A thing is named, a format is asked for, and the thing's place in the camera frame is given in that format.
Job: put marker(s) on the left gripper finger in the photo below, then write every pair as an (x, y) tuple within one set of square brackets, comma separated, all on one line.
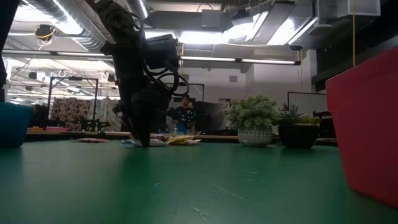
[(132, 127), (144, 133)]

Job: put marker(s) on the yellow candy bag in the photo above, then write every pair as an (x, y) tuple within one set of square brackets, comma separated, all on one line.
[(180, 140)]

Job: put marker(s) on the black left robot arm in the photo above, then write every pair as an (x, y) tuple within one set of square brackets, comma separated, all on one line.
[(124, 46)]

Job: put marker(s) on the pink flat candy wrapper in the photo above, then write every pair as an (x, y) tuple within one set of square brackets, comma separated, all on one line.
[(93, 140)]

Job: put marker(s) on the small white candy wrapper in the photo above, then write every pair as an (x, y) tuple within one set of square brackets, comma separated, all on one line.
[(195, 142)]

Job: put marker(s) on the white patterned cloth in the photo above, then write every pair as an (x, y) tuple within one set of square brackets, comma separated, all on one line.
[(107, 112)]

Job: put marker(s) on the distant black robot arms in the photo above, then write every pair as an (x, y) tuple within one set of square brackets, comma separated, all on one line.
[(93, 124)]

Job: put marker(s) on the person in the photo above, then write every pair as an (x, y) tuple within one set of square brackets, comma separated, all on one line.
[(185, 116), (40, 115)]

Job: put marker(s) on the floral patterned cloth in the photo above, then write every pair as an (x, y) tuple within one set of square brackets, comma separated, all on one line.
[(70, 109)]

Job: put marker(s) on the dark grey panel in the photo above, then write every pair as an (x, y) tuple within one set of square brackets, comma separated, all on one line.
[(213, 115)]

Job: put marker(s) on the long ceiling light bar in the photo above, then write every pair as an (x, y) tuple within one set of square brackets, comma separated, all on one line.
[(236, 59)]

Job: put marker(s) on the grey ceiling box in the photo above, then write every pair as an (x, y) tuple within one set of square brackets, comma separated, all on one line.
[(211, 20)]

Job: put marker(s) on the bushy pale green plant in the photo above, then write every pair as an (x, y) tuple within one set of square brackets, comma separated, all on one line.
[(252, 112)]

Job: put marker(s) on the white patterned plant pot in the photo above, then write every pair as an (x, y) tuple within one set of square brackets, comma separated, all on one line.
[(255, 137)]

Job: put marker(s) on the blue plastic bin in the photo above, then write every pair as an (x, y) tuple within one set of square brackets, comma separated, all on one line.
[(14, 124)]

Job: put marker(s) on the green spiky succulent plant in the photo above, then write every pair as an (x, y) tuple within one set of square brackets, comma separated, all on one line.
[(289, 116)]

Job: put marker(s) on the black round plant pot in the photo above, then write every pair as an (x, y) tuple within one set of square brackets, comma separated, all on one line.
[(298, 135)]

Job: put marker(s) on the black framed whiteboard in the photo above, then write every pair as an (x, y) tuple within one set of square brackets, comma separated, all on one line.
[(306, 104)]

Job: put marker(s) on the yellow fruit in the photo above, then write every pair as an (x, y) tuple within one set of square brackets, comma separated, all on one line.
[(309, 119)]

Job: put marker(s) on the black chair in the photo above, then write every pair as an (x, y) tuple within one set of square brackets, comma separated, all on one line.
[(325, 124)]

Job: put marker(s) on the red plastic bin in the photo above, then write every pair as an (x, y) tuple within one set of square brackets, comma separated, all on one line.
[(370, 124)]

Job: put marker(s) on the white ceiling unit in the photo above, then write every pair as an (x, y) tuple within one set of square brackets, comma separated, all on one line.
[(363, 7)]

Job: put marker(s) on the tall black frame rig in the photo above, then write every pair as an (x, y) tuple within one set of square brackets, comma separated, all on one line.
[(95, 93)]

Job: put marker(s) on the wide black frame rig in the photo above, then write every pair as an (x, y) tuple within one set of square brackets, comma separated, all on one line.
[(199, 84)]

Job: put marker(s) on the square wall vent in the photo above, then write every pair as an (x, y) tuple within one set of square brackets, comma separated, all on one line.
[(233, 78)]

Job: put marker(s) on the silver round ceiling duct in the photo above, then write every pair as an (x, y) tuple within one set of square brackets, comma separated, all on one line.
[(143, 7)]

